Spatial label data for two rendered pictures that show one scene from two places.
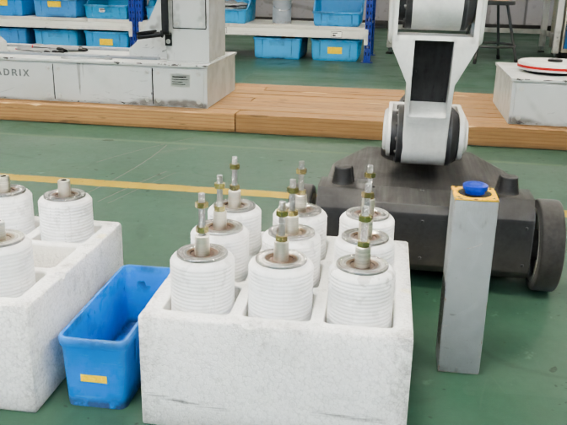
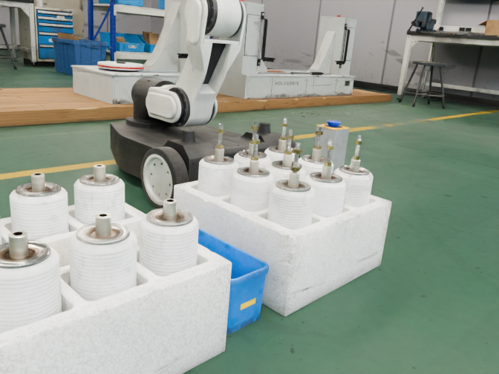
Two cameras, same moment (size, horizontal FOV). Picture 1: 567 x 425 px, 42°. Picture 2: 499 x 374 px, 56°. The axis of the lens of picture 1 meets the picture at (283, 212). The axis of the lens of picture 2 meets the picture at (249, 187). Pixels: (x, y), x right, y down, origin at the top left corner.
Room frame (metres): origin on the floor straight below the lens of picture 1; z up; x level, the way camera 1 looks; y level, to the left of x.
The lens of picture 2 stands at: (0.54, 0.94, 0.54)
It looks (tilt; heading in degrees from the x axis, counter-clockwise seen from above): 18 degrees down; 306
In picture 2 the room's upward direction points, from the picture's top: 5 degrees clockwise
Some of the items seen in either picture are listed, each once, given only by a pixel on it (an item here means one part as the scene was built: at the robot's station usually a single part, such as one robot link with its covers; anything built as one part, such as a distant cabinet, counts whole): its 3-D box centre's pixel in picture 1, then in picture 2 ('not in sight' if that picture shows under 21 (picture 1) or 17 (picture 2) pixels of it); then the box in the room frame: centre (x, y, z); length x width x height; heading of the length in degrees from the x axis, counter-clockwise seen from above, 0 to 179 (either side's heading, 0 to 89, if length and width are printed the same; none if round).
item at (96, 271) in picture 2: not in sight; (104, 289); (1.08, 0.55, 0.16); 0.10 x 0.10 x 0.18
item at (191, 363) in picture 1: (288, 322); (280, 225); (1.12, -0.01, 0.09); 0.39 x 0.39 x 0.18; 82
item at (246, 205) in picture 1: (234, 206); (218, 160); (1.25, 0.09, 0.25); 0.08 x 0.08 x 0.01
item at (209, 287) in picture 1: (202, 309); (288, 225); (1.02, 0.12, 0.16); 0.10 x 0.10 x 0.18
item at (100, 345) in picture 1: (125, 330); (200, 271); (1.14, 0.27, 0.06); 0.30 x 0.11 x 0.12; 172
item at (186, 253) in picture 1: (202, 253); (292, 185); (1.02, 0.12, 0.25); 0.08 x 0.08 x 0.01
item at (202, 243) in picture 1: (202, 244); (293, 179); (1.02, 0.12, 0.26); 0.02 x 0.02 x 0.03
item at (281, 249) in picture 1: (281, 250); (326, 172); (1.00, 0.00, 0.26); 0.02 x 0.02 x 0.03
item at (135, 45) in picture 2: not in sight; (122, 41); (5.54, -3.02, 0.36); 0.50 x 0.38 x 0.21; 173
